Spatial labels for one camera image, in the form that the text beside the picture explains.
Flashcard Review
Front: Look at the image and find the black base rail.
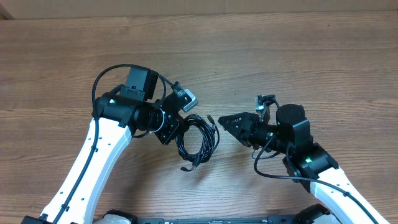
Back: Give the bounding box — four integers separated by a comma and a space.
93, 210, 343, 224

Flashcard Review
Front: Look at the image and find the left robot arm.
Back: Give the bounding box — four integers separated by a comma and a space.
22, 64, 197, 223

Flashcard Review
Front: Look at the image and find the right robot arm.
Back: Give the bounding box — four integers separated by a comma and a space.
218, 101, 387, 223

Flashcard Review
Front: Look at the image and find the black USB cable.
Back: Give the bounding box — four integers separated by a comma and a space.
175, 113, 221, 172

